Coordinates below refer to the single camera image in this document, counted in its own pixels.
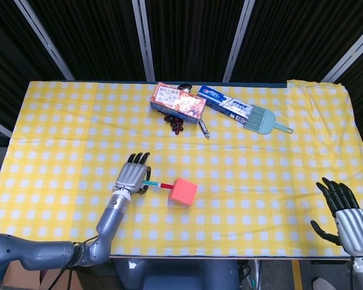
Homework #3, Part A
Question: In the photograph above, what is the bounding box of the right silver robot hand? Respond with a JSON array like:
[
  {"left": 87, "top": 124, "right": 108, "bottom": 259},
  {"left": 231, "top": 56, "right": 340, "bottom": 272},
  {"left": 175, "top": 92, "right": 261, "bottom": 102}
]
[{"left": 310, "top": 177, "right": 363, "bottom": 258}]

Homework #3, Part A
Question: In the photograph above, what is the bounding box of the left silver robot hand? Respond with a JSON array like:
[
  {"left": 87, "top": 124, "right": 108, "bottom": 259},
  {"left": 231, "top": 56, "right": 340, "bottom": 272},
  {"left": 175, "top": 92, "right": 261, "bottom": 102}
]
[{"left": 112, "top": 152, "right": 152, "bottom": 198}]

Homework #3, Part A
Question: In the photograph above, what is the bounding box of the red and white marker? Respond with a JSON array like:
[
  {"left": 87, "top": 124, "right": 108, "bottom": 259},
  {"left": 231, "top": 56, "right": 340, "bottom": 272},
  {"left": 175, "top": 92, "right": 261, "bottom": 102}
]
[{"left": 142, "top": 180, "right": 174, "bottom": 190}]

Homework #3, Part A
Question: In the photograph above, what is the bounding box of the orange-red foam cube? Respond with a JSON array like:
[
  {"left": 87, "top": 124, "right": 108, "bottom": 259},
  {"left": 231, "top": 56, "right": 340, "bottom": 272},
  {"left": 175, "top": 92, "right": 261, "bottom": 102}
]
[{"left": 168, "top": 178, "right": 199, "bottom": 208}]

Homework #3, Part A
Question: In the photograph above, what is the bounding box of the yellow checkered tablecloth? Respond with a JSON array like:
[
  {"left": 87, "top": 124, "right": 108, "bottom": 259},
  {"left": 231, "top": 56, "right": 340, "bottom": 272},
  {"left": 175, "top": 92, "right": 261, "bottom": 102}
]
[{"left": 0, "top": 79, "right": 363, "bottom": 258}]

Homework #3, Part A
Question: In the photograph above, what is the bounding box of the grey shoe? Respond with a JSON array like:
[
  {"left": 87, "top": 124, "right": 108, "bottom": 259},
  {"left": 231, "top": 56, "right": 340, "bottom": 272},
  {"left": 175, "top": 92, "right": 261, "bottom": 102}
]
[{"left": 312, "top": 277, "right": 333, "bottom": 290}]

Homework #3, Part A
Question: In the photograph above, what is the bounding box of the dark red grape bunch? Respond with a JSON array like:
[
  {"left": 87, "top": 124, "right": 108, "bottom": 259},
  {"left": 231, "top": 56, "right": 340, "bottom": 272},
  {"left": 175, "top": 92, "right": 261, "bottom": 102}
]
[{"left": 159, "top": 110, "right": 185, "bottom": 135}]

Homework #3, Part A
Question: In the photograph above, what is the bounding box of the orange snack box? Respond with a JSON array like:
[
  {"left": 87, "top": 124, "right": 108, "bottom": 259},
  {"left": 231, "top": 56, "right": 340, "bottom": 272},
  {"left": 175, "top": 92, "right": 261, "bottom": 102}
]
[{"left": 149, "top": 82, "right": 207, "bottom": 124}]

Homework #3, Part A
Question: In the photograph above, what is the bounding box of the metal spoon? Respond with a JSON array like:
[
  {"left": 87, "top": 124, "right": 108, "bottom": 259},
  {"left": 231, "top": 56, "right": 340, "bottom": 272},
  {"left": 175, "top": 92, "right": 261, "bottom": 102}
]
[{"left": 178, "top": 83, "right": 211, "bottom": 140}]

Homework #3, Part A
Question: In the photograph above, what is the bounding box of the grey-blue robot torso base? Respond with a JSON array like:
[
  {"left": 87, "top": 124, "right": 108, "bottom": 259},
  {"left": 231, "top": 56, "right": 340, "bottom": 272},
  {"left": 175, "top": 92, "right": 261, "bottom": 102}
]
[{"left": 113, "top": 259, "right": 240, "bottom": 290}]

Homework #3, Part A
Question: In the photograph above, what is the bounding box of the blue toothpaste box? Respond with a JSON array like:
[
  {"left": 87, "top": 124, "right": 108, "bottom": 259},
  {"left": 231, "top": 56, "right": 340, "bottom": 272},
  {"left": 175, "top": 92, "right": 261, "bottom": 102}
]
[{"left": 197, "top": 85, "right": 252, "bottom": 123}]

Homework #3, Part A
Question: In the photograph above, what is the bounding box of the light teal silicone brush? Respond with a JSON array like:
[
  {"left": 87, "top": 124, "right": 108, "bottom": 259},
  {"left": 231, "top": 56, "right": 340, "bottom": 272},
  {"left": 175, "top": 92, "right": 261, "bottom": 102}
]
[{"left": 243, "top": 104, "right": 294, "bottom": 135}]

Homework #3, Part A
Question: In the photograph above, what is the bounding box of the black pleated curtain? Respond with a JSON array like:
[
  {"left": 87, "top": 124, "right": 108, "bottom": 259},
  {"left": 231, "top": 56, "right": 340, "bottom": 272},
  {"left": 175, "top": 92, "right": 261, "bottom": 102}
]
[{"left": 0, "top": 0, "right": 363, "bottom": 170}]

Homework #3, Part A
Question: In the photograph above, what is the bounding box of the brown cardboard box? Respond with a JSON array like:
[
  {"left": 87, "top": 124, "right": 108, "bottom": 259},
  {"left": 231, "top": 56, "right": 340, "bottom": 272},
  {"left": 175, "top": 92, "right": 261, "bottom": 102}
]
[{"left": 1, "top": 261, "right": 83, "bottom": 290}]

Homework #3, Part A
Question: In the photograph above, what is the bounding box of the aluminium frame post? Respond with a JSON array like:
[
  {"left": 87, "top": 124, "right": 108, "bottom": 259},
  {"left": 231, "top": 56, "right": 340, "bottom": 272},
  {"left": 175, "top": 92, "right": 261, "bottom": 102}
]
[
  {"left": 222, "top": 0, "right": 257, "bottom": 83},
  {"left": 131, "top": 0, "right": 156, "bottom": 82},
  {"left": 13, "top": 0, "right": 76, "bottom": 81},
  {"left": 0, "top": 116, "right": 13, "bottom": 138},
  {"left": 320, "top": 20, "right": 363, "bottom": 83}
]

